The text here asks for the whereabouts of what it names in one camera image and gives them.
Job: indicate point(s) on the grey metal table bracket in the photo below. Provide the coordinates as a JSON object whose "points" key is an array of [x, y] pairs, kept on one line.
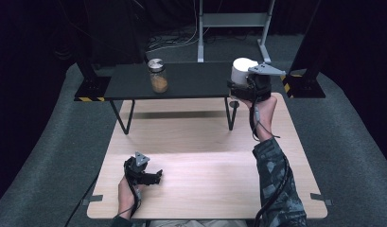
{"points": [[95, 198], [320, 198]]}

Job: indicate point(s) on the dark round table grommet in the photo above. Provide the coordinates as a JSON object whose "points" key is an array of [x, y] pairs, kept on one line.
{"points": [[234, 104]]}

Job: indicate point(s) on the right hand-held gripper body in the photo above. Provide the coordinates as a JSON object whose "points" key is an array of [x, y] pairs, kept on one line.
{"points": [[260, 86]]}

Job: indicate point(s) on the white metal desk frame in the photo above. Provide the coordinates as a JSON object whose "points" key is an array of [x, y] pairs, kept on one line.
{"points": [[233, 19]]}

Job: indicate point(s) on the person's left hand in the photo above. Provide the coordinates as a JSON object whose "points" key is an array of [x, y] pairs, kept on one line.
{"points": [[126, 198]]}

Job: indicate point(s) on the glass jar with metal lid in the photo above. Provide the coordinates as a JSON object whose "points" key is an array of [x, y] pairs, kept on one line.
{"points": [[158, 78]]}

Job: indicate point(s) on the glass jar with white lid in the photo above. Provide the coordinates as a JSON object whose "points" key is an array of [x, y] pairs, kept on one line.
{"points": [[241, 71]]}

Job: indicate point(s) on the person's right hand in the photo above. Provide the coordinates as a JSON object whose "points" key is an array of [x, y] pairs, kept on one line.
{"points": [[265, 113]]}

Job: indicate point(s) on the black stand with striped tape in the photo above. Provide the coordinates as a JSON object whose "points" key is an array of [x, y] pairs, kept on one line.
{"points": [[93, 88], [304, 86]]}

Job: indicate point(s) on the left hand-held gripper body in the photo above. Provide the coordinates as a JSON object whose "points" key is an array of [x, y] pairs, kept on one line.
{"points": [[136, 171]]}

